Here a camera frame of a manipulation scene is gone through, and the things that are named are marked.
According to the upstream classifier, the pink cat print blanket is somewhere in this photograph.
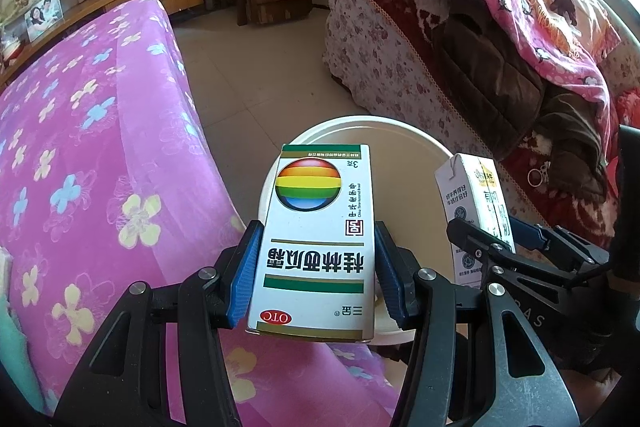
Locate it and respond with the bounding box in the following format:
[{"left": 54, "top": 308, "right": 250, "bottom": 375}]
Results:
[{"left": 417, "top": 0, "right": 613, "bottom": 108}]

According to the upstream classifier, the white milk carton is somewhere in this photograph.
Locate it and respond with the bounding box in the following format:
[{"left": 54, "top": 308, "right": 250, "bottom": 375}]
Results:
[{"left": 434, "top": 153, "right": 516, "bottom": 288}]

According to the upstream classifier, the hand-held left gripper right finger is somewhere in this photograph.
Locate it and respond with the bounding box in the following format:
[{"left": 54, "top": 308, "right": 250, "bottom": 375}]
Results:
[{"left": 374, "top": 221, "right": 581, "bottom": 427}]

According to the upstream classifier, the dark red floral throw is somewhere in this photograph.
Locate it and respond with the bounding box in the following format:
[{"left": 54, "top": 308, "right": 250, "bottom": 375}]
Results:
[{"left": 359, "top": 0, "right": 616, "bottom": 248}]

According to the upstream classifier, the teal plastic bag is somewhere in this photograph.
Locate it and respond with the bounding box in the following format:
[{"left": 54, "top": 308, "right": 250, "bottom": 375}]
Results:
[{"left": 0, "top": 247, "right": 46, "bottom": 413}]

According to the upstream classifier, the small couple photo frame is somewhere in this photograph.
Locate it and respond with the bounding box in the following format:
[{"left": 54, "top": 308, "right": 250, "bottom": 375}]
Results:
[{"left": 25, "top": 0, "right": 63, "bottom": 42}]

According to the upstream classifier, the brown jacket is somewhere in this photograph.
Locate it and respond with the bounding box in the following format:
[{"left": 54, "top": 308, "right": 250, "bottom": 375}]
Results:
[{"left": 432, "top": 0, "right": 608, "bottom": 202}]

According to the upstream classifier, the floral covered sofa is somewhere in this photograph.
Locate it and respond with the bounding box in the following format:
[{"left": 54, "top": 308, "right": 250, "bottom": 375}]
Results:
[{"left": 322, "top": 0, "right": 640, "bottom": 253}]

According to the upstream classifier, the white plastic bucket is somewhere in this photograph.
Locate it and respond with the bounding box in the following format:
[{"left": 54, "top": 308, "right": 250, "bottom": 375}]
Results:
[{"left": 255, "top": 116, "right": 463, "bottom": 348}]

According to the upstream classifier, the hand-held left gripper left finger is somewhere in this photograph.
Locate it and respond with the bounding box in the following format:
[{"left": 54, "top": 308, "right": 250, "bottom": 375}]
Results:
[{"left": 52, "top": 219, "right": 266, "bottom": 427}]

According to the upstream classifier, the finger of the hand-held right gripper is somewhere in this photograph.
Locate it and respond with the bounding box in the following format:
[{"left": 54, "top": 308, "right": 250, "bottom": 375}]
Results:
[
  {"left": 446, "top": 218, "right": 506, "bottom": 265},
  {"left": 510, "top": 219, "right": 608, "bottom": 275}
]

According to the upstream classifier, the white medicine box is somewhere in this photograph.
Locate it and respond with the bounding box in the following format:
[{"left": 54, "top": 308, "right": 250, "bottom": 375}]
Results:
[{"left": 245, "top": 143, "right": 377, "bottom": 344}]

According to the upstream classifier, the peach fringed cushion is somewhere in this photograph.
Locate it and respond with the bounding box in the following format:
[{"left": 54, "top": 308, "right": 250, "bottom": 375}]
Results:
[{"left": 480, "top": 0, "right": 626, "bottom": 58}]

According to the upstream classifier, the red patterned cushion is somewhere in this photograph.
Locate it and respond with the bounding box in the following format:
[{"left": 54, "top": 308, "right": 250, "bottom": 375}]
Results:
[{"left": 607, "top": 89, "right": 640, "bottom": 202}]

